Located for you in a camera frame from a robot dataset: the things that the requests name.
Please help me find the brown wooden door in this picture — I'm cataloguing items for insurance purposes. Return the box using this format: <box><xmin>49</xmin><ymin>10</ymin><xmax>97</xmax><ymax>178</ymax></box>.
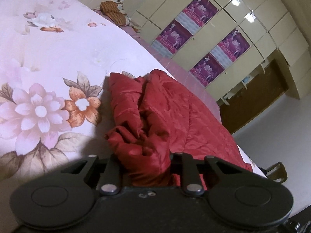
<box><xmin>220</xmin><ymin>59</ymin><xmax>289</xmax><ymax>134</ymax></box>

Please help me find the orange brown folded cloth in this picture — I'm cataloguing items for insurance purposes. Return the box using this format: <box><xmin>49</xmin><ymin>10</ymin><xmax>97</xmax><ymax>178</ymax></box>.
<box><xmin>100</xmin><ymin>1</ymin><xmax>128</xmax><ymax>27</ymax></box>

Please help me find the lower left purple calendar poster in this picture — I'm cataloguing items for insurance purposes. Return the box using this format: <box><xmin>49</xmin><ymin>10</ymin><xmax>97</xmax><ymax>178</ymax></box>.
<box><xmin>155</xmin><ymin>19</ymin><xmax>192</xmax><ymax>55</ymax></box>

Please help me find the red puffer jacket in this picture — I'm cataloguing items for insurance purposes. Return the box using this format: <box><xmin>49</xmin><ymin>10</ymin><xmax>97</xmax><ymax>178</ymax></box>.
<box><xmin>106</xmin><ymin>70</ymin><xmax>252</xmax><ymax>187</ymax></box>

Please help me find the white floral bed sheet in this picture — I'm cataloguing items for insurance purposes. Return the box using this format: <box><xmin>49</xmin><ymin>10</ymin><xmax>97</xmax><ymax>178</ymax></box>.
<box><xmin>0</xmin><ymin>0</ymin><xmax>266</xmax><ymax>233</ymax></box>

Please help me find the purple calendar poster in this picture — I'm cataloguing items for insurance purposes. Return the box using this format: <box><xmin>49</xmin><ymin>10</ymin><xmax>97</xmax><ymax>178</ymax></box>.
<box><xmin>190</xmin><ymin>53</ymin><xmax>224</xmax><ymax>87</ymax></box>
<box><xmin>182</xmin><ymin>0</ymin><xmax>219</xmax><ymax>27</ymax></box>
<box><xmin>155</xmin><ymin>19</ymin><xmax>192</xmax><ymax>55</ymax></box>
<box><xmin>217</xmin><ymin>28</ymin><xmax>250</xmax><ymax>62</ymax></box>

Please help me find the upper right purple calendar poster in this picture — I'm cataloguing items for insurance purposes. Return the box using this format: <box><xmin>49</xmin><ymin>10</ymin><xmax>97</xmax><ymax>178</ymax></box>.
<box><xmin>217</xmin><ymin>28</ymin><xmax>250</xmax><ymax>62</ymax></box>

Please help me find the cream corner shelf unit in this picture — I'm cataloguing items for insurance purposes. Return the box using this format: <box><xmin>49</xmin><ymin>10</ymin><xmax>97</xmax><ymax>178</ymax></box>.
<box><xmin>217</xmin><ymin>59</ymin><xmax>269</xmax><ymax>106</ymax></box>

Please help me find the cream wardrobe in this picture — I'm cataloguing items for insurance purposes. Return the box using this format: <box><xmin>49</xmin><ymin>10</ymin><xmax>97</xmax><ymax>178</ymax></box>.
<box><xmin>132</xmin><ymin>0</ymin><xmax>310</xmax><ymax>100</ymax></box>

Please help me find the lower right purple calendar poster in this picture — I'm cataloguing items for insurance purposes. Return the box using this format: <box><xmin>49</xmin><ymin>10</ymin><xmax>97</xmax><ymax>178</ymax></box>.
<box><xmin>190</xmin><ymin>53</ymin><xmax>224</xmax><ymax>87</ymax></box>

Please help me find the wooden chair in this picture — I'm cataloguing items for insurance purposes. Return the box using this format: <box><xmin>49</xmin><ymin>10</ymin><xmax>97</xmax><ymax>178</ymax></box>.
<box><xmin>259</xmin><ymin>162</ymin><xmax>288</xmax><ymax>183</ymax></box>

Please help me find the upper left purple calendar poster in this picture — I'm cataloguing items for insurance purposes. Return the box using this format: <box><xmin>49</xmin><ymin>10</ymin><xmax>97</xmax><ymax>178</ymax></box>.
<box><xmin>182</xmin><ymin>0</ymin><xmax>219</xmax><ymax>27</ymax></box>

